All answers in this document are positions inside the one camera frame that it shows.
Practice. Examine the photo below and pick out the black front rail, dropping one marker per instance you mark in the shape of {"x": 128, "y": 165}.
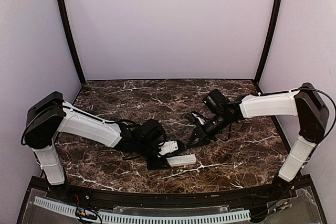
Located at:
{"x": 255, "y": 197}

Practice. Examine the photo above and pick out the white slotted cable duct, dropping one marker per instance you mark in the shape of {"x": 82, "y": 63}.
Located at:
{"x": 145, "y": 215}

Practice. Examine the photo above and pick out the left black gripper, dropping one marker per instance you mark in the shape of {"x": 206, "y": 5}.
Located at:
{"x": 157, "y": 165}

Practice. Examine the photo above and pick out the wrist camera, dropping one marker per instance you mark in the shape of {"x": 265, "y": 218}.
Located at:
{"x": 170, "y": 148}
{"x": 196, "y": 118}

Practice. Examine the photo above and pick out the white remote control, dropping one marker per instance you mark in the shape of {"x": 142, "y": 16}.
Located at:
{"x": 181, "y": 160}

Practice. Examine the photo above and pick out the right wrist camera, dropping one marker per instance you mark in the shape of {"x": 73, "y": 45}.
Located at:
{"x": 196, "y": 118}

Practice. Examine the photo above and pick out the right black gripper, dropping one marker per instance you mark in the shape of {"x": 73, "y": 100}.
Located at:
{"x": 204, "y": 138}

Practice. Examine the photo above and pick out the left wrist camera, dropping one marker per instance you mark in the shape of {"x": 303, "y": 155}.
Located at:
{"x": 170, "y": 148}

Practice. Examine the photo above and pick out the black frame post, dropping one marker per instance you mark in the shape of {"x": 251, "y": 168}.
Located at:
{"x": 268, "y": 41}
{"x": 70, "y": 41}

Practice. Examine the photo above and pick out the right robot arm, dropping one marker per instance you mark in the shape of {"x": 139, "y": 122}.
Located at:
{"x": 304, "y": 102}

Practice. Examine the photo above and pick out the left black frame post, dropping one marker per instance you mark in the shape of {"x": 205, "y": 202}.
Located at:
{"x": 70, "y": 41}

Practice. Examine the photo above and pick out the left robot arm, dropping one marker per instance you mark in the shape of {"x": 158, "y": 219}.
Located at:
{"x": 53, "y": 115}

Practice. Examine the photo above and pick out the right black frame post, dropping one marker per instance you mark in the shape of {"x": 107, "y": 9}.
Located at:
{"x": 268, "y": 41}

